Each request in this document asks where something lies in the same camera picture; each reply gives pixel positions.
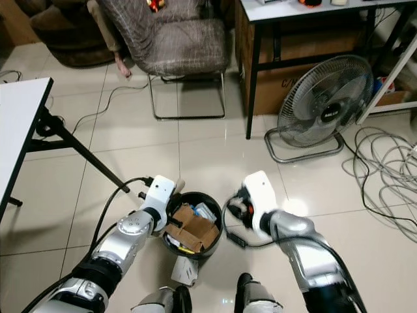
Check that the person's bare leg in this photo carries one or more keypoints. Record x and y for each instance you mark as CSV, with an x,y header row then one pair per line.
x,y
107,32

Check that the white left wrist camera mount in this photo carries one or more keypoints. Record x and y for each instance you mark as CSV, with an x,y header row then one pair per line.
x,y
161,194

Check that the right robot leg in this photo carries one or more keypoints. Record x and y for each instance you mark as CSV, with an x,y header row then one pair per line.
x,y
257,300

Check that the brown beanbag seat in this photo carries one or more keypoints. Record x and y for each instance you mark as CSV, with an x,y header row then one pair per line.
x,y
65,32

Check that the black floor fan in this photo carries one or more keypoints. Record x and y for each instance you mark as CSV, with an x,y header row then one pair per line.
x,y
326,98

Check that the white crumpled carton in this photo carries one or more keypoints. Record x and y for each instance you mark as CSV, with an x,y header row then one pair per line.
x,y
186,270

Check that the large folded brown cardboard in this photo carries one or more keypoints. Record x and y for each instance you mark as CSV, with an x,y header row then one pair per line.
x,y
195,235

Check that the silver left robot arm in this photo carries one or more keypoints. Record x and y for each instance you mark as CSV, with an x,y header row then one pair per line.
x,y
130,238

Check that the left robot leg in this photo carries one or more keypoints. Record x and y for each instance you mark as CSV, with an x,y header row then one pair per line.
x,y
163,301

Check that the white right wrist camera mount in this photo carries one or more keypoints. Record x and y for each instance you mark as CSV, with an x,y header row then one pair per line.
x,y
264,199

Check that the orange black device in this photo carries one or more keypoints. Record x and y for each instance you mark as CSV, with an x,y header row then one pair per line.
x,y
309,2

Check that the red yellow patterned cloth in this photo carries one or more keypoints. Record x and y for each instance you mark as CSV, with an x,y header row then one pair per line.
x,y
156,4

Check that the robot leg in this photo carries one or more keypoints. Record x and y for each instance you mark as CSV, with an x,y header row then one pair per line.
x,y
257,300
163,301

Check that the black round rubbish bin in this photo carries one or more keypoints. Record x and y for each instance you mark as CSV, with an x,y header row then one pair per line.
x,y
208,251

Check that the white desk with black legs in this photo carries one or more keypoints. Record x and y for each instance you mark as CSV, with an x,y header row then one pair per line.
x,y
319,12

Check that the white slanted bar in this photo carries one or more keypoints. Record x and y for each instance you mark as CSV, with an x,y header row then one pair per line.
x,y
388,78

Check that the white paper trash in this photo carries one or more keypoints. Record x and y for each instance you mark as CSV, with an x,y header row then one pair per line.
x,y
205,210

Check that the grey fabric chair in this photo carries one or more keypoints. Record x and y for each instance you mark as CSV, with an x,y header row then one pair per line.
x,y
182,49

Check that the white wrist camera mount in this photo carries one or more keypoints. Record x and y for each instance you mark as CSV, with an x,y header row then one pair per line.
x,y
161,194
264,199

